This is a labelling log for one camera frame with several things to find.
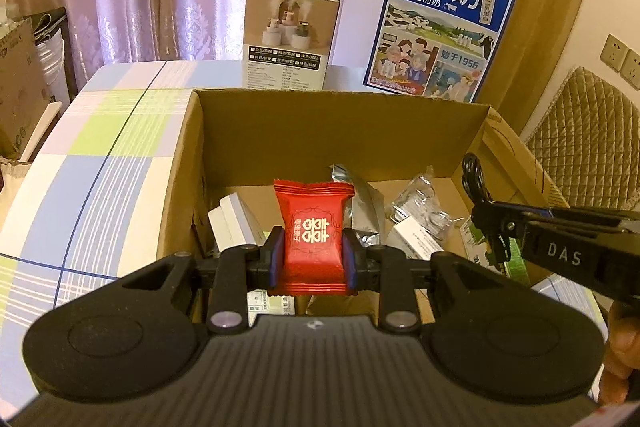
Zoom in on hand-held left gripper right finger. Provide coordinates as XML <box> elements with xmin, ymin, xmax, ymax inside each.
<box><xmin>341</xmin><ymin>229</ymin><xmax>508</xmax><ymax>333</ymax></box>

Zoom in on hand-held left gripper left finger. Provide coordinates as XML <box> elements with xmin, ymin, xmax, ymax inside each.
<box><xmin>120</xmin><ymin>226</ymin><xmax>286</xmax><ymax>335</ymax></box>

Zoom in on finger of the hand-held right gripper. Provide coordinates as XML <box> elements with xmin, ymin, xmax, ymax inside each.
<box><xmin>487</xmin><ymin>227</ymin><xmax>526</xmax><ymax>279</ymax></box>
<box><xmin>470</xmin><ymin>200</ymin><xmax>640</xmax><ymax>239</ymax></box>

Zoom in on green white medicine box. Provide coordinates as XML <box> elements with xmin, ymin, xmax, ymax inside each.
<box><xmin>462</xmin><ymin>214</ymin><xmax>532</xmax><ymax>284</ymax></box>

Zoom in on silver foil pouch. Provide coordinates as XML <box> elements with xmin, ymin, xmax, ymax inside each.
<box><xmin>327</xmin><ymin>164</ymin><xmax>391</xmax><ymax>248</ymax></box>

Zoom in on white small boxes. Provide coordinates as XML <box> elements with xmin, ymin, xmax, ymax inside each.
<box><xmin>207</xmin><ymin>193</ymin><xmax>271</xmax><ymax>258</ymax></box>

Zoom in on red candy packet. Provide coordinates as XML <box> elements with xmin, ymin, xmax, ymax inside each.
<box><xmin>266</xmin><ymin>178</ymin><xmax>357</xmax><ymax>298</ymax></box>

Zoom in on black audio cable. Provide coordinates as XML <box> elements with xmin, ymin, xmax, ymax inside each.
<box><xmin>461</xmin><ymin>153</ymin><xmax>496</xmax><ymax>208</ymax></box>

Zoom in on plastic metal hook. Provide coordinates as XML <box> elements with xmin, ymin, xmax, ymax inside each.
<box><xmin>387</xmin><ymin>166</ymin><xmax>463</xmax><ymax>238</ymax></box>

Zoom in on cardboard box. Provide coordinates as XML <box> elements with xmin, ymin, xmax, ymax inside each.
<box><xmin>156</xmin><ymin>88</ymin><xmax>571</xmax><ymax>323</ymax></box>

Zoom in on person's right hand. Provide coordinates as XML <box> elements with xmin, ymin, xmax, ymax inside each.
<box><xmin>600</xmin><ymin>299</ymin><xmax>640</xmax><ymax>405</ymax></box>

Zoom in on chair with quilted cover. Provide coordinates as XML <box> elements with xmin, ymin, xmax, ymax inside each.
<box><xmin>520</xmin><ymin>67</ymin><xmax>640</xmax><ymax>208</ymax></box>

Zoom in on blue milk carton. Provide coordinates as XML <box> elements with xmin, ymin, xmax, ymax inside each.
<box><xmin>363</xmin><ymin>0</ymin><xmax>518</xmax><ymax>104</ymax></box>

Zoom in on beige humidifier product box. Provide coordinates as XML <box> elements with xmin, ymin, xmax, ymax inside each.
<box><xmin>243</xmin><ymin>0</ymin><xmax>342</xmax><ymax>90</ymax></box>

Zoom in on beige lace cloth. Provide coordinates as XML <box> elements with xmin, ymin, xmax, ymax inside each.
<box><xmin>0</xmin><ymin>157</ymin><xmax>33</xmax><ymax>208</ymax></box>

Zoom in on white bucket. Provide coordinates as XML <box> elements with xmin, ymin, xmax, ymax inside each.
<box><xmin>34</xmin><ymin>27</ymin><xmax>68</xmax><ymax>105</ymax></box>

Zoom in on brown printed carton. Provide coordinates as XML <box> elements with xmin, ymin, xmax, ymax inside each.
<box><xmin>0</xmin><ymin>18</ymin><xmax>51</xmax><ymax>160</ymax></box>

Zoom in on beige wall socket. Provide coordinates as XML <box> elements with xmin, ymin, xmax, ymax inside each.
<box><xmin>620</xmin><ymin>47</ymin><xmax>640</xmax><ymax>80</ymax></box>
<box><xmin>599</xmin><ymin>34</ymin><xmax>632</xmax><ymax>70</ymax></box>

